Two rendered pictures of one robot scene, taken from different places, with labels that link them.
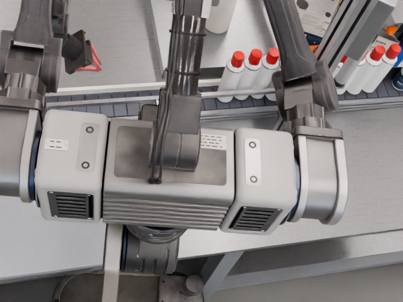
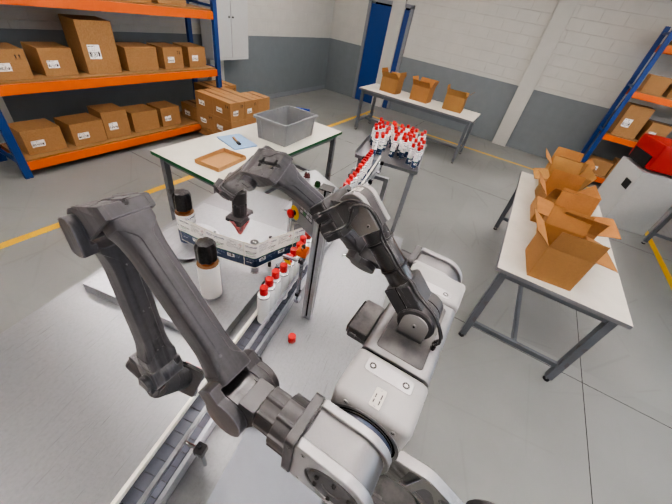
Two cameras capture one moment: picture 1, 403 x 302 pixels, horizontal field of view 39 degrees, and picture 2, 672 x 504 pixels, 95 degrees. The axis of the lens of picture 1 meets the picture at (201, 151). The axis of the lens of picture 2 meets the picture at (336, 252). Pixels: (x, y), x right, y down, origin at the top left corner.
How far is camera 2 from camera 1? 0.62 m
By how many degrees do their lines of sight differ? 38
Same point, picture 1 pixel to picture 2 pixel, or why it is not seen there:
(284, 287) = not seen: hidden behind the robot
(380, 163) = (348, 280)
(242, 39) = (234, 287)
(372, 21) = not seen: hidden behind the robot
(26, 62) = (254, 388)
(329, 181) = (447, 267)
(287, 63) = (357, 242)
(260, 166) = (437, 286)
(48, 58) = (258, 369)
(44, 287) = not seen: outside the picture
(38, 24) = (233, 353)
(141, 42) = (179, 343)
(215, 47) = (227, 303)
